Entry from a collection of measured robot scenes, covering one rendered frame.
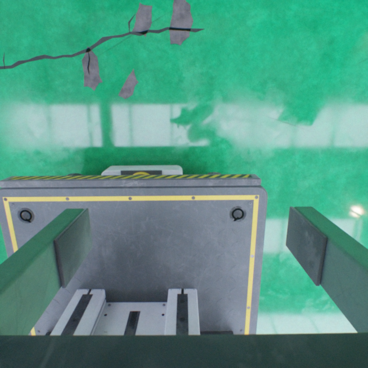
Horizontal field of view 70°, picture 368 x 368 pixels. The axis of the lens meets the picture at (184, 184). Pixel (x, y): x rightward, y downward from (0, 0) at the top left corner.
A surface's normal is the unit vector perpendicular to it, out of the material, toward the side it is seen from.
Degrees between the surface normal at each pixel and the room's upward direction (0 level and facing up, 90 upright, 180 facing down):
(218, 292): 0
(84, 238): 90
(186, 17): 0
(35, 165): 0
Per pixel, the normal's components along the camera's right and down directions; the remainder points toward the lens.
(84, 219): 1.00, -0.01
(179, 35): 0.00, 0.27
